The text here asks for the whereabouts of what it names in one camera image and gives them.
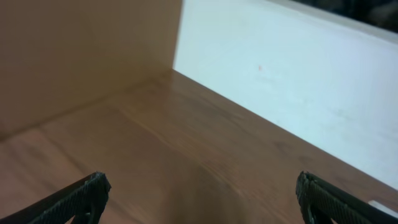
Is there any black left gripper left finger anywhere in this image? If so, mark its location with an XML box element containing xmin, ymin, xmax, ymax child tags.
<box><xmin>1</xmin><ymin>172</ymin><xmax>111</xmax><ymax>224</ymax></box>

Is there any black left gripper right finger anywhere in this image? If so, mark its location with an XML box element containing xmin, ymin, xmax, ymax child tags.
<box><xmin>295</xmin><ymin>171</ymin><xmax>397</xmax><ymax>224</ymax></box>

